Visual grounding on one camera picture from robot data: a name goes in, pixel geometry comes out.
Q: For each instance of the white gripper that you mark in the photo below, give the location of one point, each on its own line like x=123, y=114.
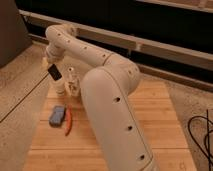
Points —
x=55, y=54

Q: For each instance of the black eraser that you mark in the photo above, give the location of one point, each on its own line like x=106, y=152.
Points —
x=54, y=72

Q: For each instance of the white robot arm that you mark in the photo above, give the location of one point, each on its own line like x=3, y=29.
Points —
x=104, y=91

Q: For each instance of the white ceramic cup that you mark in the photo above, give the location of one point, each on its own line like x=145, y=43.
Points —
x=59, y=86

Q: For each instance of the orange carrot toy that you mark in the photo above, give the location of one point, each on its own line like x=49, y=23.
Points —
x=68, y=120

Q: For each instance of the blue sponge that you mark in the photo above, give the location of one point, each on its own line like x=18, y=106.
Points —
x=57, y=116

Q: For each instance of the white wooden rail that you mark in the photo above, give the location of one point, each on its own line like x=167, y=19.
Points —
x=154, y=48

